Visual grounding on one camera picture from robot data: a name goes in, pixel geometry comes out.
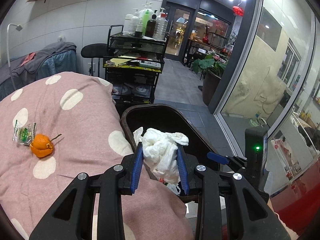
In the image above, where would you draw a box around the white tissue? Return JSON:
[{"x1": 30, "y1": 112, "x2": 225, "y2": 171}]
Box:
[{"x1": 133, "y1": 127, "x2": 189, "y2": 195}]

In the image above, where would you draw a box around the orange mandarin peel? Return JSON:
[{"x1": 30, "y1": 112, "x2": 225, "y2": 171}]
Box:
[{"x1": 29, "y1": 134, "x2": 61, "y2": 158}]

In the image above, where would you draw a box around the cream sweater sleeve forearm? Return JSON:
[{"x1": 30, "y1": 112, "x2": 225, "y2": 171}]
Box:
[{"x1": 274, "y1": 212, "x2": 299, "y2": 240}]

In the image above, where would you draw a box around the black trash bin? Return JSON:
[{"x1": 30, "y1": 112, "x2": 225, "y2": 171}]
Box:
[{"x1": 120, "y1": 103, "x2": 223, "y2": 203}]

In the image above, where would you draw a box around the potted green plant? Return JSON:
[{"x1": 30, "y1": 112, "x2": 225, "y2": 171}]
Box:
[{"x1": 191, "y1": 53, "x2": 227, "y2": 106}]

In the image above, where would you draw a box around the pink polka dot blanket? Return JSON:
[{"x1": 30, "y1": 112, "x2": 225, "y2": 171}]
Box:
[{"x1": 1, "y1": 72, "x2": 194, "y2": 239}]

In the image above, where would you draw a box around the black utility cart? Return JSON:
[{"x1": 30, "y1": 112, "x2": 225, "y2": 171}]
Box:
[{"x1": 104, "y1": 24, "x2": 168, "y2": 105}]

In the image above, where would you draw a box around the green clear candy wrapper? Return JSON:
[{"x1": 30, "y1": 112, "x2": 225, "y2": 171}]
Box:
[{"x1": 12, "y1": 120, "x2": 36, "y2": 146}]

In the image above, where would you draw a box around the black round stool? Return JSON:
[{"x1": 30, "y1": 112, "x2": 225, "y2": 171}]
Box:
[{"x1": 81, "y1": 43, "x2": 107, "y2": 77}]

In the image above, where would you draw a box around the blue covered massage bed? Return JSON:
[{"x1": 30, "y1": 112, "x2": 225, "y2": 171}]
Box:
[{"x1": 1, "y1": 42, "x2": 76, "y2": 99}]

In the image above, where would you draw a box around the dark brown bottle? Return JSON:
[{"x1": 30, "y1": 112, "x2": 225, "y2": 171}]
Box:
[{"x1": 145, "y1": 14, "x2": 157, "y2": 38}]

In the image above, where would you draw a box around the white pump bottle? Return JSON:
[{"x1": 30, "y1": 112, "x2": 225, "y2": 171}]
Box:
[{"x1": 128, "y1": 8, "x2": 140, "y2": 36}]

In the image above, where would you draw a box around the clear ribbed plastic bottle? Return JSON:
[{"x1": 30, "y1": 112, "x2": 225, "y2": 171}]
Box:
[{"x1": 153, "y1": 13, "x2": 168, "y2": 41}]

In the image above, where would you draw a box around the green plastic bottle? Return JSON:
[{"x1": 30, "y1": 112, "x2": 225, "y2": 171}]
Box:
[{"x1": 142, "y1": 9, "x2": 150, "y2": 36}]

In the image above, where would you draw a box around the red hanging lantern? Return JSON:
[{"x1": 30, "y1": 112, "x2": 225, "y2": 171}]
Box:
[{"x1": 233, "y1": 6, "x2": 244, "y2": 17}]

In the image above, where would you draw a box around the white floor lamp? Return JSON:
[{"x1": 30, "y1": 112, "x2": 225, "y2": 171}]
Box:
[{"x1": 6, "y1": 23, "x2": 24, "y2": 91}]

